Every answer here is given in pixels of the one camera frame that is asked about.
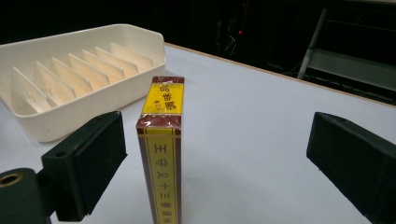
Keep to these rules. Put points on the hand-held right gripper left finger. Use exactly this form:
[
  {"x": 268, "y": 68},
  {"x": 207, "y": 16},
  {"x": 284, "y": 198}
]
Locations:
[{"x": 93, "y": 161}]

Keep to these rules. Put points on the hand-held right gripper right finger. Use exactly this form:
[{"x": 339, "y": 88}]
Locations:
[{"x": 358, "y": 161}]

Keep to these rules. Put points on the yellow and maroon box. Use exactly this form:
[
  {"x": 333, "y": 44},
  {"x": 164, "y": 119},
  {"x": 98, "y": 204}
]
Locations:
[{"x": 163, "y": 149}]

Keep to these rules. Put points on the cream plastic divided tray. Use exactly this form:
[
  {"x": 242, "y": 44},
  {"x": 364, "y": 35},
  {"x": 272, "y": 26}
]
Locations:
[{"x": 77, "y": 81}]

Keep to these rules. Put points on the grey metal stand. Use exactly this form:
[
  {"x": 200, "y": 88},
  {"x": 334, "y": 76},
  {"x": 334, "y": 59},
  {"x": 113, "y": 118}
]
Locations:
[{"x": 345, "y": 59}]

